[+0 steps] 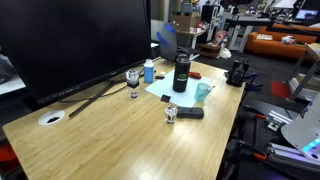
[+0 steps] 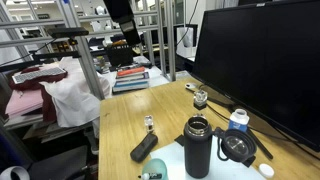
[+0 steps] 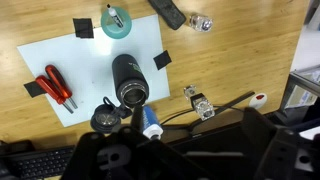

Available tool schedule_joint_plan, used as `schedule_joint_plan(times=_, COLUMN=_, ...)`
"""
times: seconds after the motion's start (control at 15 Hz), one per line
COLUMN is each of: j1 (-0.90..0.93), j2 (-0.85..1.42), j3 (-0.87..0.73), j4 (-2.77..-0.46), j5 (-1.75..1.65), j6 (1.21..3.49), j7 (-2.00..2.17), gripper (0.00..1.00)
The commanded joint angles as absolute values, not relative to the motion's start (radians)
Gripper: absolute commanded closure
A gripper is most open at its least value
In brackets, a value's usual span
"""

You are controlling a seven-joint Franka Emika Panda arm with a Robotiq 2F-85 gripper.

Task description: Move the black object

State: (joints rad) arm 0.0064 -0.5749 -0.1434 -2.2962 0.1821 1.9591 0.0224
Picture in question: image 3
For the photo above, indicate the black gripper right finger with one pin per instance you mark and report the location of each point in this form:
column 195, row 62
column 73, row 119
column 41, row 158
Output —
column 282, row 153

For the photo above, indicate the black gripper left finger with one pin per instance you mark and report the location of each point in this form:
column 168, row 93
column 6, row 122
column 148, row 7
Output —
column 126, row 154

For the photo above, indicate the black felt whiteboard eraser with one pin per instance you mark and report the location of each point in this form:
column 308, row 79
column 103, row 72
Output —
column 173, row 17

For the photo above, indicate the blue white tube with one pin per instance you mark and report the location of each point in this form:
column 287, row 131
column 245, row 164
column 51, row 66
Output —
column 151, row 127

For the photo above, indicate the black bottle lid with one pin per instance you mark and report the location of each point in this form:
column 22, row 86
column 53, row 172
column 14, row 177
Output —
column 107, row 115

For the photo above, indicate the white red remote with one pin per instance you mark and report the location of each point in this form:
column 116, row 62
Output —
column 258, row 101

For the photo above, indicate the black thermos bottle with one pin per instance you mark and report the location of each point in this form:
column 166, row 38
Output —
column 130, row 84

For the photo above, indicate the grey box at right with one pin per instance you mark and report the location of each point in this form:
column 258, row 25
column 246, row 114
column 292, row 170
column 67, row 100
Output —
column 302, row 90

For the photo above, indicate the black keyboard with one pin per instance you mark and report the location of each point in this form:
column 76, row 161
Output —
column 36, row 165

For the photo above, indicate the white board sheet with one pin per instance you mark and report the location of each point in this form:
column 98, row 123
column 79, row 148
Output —
column 86, row 65

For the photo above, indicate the black tape square right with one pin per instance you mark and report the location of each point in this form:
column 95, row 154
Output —
column 162, row 60

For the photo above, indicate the black tape square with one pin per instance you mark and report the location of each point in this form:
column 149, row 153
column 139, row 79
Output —
column 34, row 89
column 162, row 60
column 83, row 28

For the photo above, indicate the red screwdriver lower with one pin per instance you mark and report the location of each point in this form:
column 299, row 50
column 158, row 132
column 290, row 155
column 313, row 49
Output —
column 50, row 89

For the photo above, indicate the red screwdriver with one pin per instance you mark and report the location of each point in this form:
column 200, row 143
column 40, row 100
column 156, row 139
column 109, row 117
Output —
column 50, row 89
column 58, row 80

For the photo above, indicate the red screwdriver upper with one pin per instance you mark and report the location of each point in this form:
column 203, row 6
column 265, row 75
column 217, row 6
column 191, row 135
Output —
column 58, row 80

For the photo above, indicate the black tape square left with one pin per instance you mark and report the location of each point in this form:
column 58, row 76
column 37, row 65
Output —
column 34, row 89

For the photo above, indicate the black tape square top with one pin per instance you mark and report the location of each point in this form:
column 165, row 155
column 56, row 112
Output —
column 83, row 28

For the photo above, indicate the white marker in cup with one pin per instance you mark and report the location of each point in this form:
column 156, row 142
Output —
column 114, row 15

